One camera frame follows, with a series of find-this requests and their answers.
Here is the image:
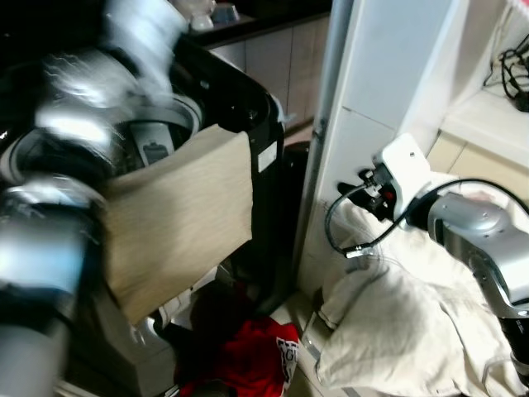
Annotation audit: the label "black top-load washing machine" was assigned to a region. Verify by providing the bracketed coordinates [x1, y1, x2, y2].
[0, 33, 292, 397]

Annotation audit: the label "black tangled power cords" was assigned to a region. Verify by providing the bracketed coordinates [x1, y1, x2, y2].
[483, 36, 529, 113]

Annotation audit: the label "light wooden kitchen cabinet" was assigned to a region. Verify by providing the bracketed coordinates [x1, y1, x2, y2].
[207, 12, 333, 141]

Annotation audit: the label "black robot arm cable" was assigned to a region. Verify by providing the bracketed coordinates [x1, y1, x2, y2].
[324, 177, 529, 259]

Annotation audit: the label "white kitchen appliance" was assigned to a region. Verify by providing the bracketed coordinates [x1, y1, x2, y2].
[183, 0, 242, 32]

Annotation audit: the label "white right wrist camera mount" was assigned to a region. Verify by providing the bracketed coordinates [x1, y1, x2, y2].
[372, 132, 436, 221]

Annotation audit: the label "red printed garment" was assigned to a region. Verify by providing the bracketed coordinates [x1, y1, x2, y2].
[176, 284, 303, 397]

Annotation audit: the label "white counter with beige drawers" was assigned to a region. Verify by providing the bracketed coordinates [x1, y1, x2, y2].
[425, 86, 529, 201]

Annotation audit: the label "beige ribbed cloth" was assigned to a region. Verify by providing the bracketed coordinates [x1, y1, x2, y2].
[102, 124, 255, 328]

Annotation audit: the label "cream white garment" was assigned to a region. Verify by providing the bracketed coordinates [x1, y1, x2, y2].
[317, 197, 529, 397]

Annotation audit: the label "tall white cabinet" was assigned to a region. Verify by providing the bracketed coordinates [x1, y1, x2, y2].
[296, 0, 465, 300]

